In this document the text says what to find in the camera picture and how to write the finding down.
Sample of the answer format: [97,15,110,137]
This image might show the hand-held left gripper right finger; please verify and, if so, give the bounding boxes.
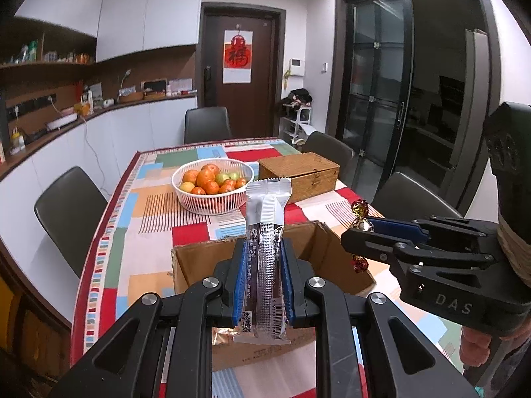
[281,239,478,398]

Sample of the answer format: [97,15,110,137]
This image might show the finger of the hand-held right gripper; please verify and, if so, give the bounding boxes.
[367,215,501,254]
[340,228,497,272]

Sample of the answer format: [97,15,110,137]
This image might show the white countertop appliance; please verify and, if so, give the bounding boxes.
[45,116,78,132]

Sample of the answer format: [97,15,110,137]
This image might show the woven wicker box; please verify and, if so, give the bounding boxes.
[257,152,341,205]

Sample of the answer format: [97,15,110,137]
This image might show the red gold candy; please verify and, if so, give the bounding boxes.
[350,199,376,274]

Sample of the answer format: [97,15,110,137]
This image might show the black bag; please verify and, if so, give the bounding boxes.
[282,88,313,107]

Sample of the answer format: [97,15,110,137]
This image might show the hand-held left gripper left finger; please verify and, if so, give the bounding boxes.
[47,237,248,398]

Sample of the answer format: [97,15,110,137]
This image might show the white power cable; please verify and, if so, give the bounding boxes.
[49,95,109,195]

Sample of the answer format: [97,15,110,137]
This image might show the colourful patterned tablecloth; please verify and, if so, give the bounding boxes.
[70,137,462,398]

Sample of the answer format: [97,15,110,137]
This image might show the brown cardboard box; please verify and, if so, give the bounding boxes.
[170,221,378,373]

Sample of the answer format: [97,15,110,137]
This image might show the white storage rack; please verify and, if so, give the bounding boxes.
[279,105,313,145]

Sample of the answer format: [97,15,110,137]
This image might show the silver snack bar packet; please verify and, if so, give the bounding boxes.
[232,177,293,345]

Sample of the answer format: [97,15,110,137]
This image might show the white upper wall cabinets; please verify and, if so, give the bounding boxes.
[14,0,205,64]

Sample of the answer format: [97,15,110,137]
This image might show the pile of orange fruits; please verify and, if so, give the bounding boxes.
[182,164,249,196]

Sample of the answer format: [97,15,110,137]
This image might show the person's right hand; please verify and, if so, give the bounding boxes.
[459,324,500,369]

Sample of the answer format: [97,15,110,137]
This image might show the dark grey dining chair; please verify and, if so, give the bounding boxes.
[184,107,232,145]
[371,172,464,221]
[302,131,356,184]
[34,166,109,279]

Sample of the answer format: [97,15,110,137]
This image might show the red white wall calendar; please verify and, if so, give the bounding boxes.
[223,30,253,84]

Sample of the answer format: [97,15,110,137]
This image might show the brown entrance door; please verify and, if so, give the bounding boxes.
[201,3,287,141]

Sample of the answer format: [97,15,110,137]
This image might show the row of shelf bottles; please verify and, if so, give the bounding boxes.
[0,39,95,66]

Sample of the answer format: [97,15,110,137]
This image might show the white fruit basket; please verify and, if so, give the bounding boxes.
[172,158,255,215]

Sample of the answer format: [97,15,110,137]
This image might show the dark glass sliding door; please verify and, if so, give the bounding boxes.
[335,0,498,216]

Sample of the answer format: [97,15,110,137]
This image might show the white lower kitchen cabinets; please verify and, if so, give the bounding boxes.
[0,96,198,241]

